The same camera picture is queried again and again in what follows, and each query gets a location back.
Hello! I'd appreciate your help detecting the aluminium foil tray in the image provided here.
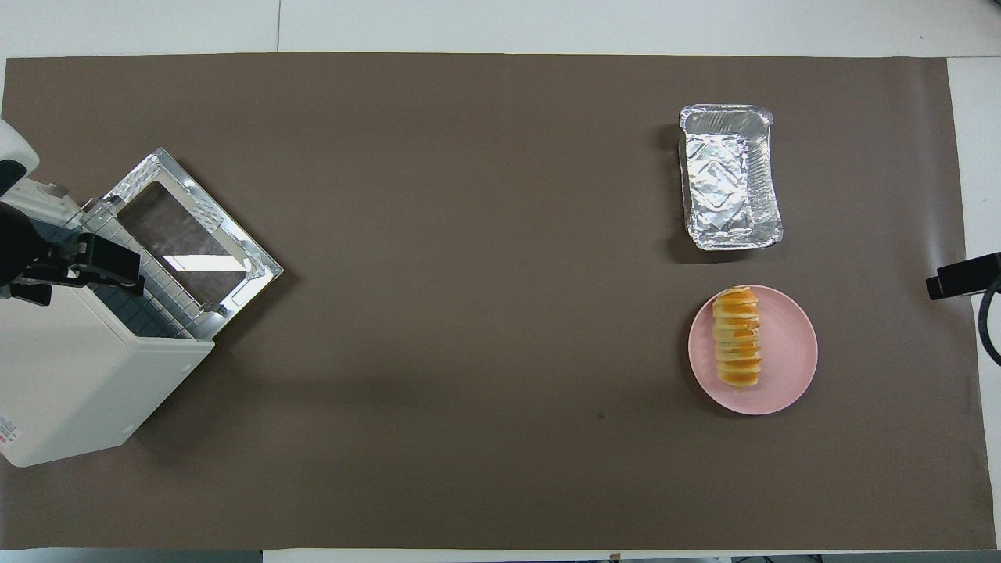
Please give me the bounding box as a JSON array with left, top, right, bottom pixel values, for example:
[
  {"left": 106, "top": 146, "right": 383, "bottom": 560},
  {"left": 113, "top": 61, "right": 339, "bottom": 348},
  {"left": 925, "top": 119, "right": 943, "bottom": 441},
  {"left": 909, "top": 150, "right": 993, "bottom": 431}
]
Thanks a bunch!
[{"left": 678, "top": 104, "right": 784, "bottom": 252}]

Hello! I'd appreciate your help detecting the pink round plate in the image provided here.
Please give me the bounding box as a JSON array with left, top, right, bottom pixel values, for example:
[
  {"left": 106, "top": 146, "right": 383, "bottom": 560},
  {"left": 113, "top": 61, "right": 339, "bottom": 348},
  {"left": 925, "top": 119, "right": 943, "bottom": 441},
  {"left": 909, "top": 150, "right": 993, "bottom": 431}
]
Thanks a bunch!
[{"left": 687, "top": 285, "right": 819, "bottom": 416}]

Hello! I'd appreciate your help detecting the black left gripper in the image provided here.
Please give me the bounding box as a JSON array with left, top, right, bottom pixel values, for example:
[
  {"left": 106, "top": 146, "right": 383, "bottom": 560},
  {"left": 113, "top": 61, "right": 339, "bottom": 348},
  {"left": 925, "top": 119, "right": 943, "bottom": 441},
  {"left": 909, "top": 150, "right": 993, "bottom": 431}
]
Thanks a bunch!
[{"left": 0, "top": 205, "right": 146, "bottom": 307}]

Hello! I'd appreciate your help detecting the metal wire oven rack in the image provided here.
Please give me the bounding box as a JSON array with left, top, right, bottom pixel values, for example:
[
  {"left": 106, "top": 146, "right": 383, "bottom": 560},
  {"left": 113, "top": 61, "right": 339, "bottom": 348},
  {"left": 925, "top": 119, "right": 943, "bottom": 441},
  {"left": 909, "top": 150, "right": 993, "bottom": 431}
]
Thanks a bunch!
[{"left": 78, "top": 207, "right": 206, "bottom": 339}]

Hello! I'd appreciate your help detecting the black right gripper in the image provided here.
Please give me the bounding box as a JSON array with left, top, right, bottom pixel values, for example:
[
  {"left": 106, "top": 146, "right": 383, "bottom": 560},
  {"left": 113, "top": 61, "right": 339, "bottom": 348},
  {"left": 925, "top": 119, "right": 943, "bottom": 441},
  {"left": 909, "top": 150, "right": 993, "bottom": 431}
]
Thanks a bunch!
[{"left": 926, "top": 253, "right": 1001, "bottom": 301}]

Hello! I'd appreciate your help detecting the sliced bread loaf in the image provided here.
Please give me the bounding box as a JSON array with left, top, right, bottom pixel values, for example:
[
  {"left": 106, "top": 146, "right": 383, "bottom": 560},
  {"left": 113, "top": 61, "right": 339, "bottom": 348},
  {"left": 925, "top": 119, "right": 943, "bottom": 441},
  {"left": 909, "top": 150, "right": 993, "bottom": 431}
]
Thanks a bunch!
[{"left": 712, "top": 286, "right": 763, "bottom": 389}]

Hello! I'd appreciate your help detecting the white toaster oven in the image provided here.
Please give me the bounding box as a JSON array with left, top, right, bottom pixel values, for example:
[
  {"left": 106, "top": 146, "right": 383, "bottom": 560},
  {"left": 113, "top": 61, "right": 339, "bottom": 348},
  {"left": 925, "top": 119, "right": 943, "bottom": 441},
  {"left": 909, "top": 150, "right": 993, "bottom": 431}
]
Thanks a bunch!
[{"left": 0, "top": 168, "right": 216, "bottom": 468}]

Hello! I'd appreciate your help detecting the brown table mat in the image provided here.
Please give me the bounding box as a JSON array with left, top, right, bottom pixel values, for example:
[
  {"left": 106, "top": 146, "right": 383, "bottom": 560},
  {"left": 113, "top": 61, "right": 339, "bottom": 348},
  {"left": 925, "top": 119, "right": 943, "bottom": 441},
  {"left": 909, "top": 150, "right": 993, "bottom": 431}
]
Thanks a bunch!
[{"left": 0, "top": 52, "right": 996, "bottom": 551}]

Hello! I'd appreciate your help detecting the silver oven door glass window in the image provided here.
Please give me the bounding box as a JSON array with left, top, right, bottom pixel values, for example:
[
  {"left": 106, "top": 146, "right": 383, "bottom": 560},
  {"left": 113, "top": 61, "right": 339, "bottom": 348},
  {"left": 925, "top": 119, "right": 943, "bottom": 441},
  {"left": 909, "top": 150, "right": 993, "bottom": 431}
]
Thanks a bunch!
[{"left": 100, "top": 147, "right": 284, "bottom": 342}]

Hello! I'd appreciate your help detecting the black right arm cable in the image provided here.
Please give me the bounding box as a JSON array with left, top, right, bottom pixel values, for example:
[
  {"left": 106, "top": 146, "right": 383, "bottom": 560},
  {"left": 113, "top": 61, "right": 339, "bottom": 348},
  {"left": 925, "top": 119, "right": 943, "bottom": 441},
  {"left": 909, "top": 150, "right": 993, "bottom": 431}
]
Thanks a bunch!
[{"left": 978, "top": 274, "right": 1001, "bottom": 368}]

